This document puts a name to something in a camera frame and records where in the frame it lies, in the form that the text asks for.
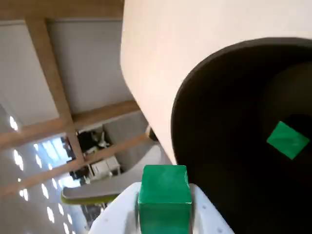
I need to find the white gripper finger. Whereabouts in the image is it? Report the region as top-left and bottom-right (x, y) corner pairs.
(189, 183), (236, 234)
(88, 182), (143, 234)

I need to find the green block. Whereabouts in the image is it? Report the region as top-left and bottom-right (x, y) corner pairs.
(266, 120), (311, 160)
(137, 164), (193, 234)

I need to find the black pot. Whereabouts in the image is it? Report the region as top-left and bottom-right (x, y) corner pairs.
(170, 37), (312, 234)

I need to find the grey chair yellow-green edge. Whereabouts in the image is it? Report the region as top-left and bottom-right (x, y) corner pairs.
(60, 143), (163, 207)

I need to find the white shelf unit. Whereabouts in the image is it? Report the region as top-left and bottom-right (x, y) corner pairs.
(89, 156), (121, 180)

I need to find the wooden partition frame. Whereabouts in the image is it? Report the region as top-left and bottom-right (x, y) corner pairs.
(0, 0), (156, 198)

